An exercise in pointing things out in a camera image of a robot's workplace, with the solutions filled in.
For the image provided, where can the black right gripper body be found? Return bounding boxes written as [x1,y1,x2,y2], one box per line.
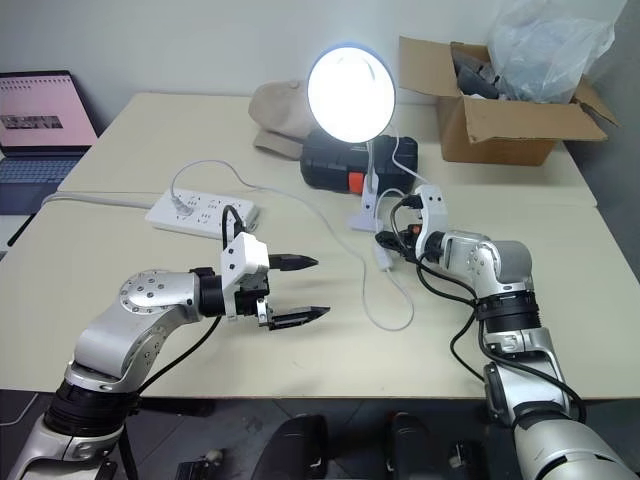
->
[397,193,426,241]

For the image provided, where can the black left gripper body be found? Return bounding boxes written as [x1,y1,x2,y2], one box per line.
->
[233,271,275,332]

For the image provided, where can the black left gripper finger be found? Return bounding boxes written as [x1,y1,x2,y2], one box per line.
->
[269,253,320,274]
[271,305,332,332]

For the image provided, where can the white inline cord switch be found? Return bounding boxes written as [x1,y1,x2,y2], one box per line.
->
[373,244,395,274]

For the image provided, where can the white clip desk lamp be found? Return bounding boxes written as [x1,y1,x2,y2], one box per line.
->
[305,40,400,233]

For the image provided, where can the white power strip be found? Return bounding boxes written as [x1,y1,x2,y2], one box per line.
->
[144,188,260,241]

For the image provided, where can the black tool case orange latch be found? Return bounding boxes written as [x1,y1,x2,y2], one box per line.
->
[299,131,421,196]

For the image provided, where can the brown cardboard box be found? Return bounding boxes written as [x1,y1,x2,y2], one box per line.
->
[397,34,622,166]

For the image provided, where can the dark rounded shape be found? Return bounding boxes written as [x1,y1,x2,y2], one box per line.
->
[386,411,452,480]
[261,414,330,480]

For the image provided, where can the beige cap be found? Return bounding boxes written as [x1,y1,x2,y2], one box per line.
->
[249,79,315,162]

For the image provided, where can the dark grey items in box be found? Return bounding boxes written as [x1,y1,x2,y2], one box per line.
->
[449,41,503,102]

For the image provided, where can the clear plastic bag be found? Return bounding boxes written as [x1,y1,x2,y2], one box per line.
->
[486,0,629,107]

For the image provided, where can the open laptop pink screen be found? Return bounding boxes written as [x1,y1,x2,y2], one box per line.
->
[0,69,102,217]

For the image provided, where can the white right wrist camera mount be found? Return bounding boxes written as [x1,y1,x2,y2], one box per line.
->
[411,184,448,262]

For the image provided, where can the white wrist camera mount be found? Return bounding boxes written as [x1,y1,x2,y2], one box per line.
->
[411,184,448,262]
[219,231,272,321]

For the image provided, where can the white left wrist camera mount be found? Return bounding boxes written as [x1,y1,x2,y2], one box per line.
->
[219,231,272,321]

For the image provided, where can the white lamp cord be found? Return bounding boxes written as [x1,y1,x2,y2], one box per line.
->
[171,133,429,332]

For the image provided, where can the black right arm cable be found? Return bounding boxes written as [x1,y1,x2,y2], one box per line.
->
[391,198,587,425]

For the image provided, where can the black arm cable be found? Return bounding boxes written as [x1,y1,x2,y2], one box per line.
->
[391,198,587,425]
[130,204,245,401]

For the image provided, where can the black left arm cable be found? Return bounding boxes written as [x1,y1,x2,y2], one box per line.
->
[130,204,245,401]

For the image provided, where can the grey power strip cable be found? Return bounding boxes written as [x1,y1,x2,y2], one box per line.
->
[41,190,157,210]

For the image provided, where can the thin white floor cable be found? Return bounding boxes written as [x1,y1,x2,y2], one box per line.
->
[0,391,40,427]

